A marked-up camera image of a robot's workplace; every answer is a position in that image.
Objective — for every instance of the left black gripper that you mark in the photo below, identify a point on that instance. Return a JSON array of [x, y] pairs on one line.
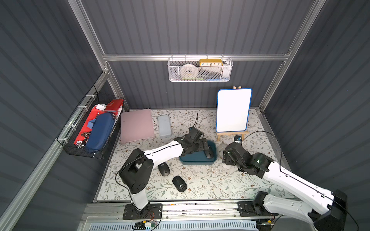
[[204, 146]]

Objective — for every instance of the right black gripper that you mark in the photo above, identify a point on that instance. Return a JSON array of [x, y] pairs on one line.
[[228, 155]]

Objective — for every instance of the teal storage box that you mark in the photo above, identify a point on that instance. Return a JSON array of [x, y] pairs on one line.
[[199, 158]]

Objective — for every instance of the dark grey mouse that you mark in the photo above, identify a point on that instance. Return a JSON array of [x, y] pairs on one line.
[[209, 153]]

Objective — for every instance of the black mouse with logo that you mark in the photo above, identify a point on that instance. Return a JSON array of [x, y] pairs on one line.
[[179, 184]]

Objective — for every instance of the beige white mouse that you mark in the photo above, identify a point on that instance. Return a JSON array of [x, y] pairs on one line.
[[220, 148]]

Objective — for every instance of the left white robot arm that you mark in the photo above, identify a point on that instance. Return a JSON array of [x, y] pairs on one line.
[[136, 171]]

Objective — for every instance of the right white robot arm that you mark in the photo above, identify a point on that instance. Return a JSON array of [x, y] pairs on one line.
[[319, 207]]

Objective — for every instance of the wooden easel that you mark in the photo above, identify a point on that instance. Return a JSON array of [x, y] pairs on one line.
[[232, 134]]

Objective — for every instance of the light blue case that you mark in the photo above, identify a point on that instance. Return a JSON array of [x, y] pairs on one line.
[[164, 124]]

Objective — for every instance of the blue framed whiteboard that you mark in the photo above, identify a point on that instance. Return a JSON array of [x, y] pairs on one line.
[[234, 110]]

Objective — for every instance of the floral table mat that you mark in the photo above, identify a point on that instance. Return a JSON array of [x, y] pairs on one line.
[[204, 182]]

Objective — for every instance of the pink folder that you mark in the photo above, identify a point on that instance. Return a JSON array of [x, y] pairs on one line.
[[136, 125]]

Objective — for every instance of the white tape roll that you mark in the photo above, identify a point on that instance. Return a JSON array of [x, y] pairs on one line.
[[189, 71]]

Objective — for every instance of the yellow clock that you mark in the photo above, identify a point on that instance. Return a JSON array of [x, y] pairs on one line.
[[210, 62]]

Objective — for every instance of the red package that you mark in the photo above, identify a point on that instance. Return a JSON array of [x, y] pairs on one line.
[[114, 107]]

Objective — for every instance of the navy blue pouch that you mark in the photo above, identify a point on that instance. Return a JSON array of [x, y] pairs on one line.
[[100, 132]]

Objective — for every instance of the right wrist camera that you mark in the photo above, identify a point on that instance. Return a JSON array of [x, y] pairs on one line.
[[238, 139]]

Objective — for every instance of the white wire basket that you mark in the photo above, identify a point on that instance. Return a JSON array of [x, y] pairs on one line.
[[206, 73]]

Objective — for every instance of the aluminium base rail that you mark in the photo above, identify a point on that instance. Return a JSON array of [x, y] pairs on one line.
[[179, 215]]

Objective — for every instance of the black wire basket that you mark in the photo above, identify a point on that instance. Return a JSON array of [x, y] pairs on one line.
[[66, 139]]

